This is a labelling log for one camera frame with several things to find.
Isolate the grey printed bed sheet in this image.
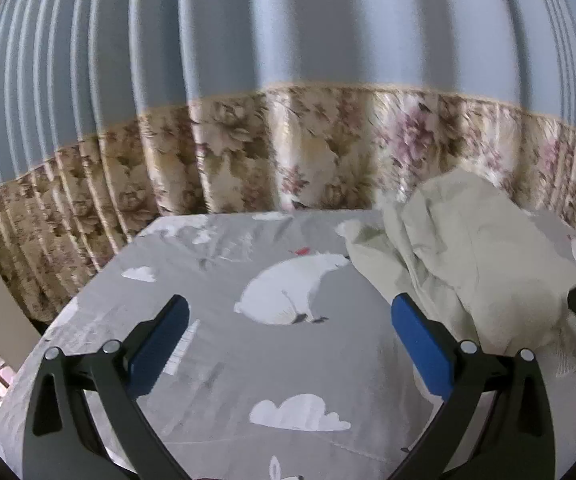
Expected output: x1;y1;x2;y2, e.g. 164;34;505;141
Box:
0;207;576;480

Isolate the blue curtain with floral border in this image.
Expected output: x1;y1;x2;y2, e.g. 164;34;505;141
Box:
0;0;576;326

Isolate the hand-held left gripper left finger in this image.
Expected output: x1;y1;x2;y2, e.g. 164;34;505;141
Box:
20;294;191;480

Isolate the beige jacket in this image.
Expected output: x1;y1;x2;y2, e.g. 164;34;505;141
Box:
335;167;576;361

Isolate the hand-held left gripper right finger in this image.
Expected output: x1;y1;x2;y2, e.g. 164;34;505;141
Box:
383;293;557;480

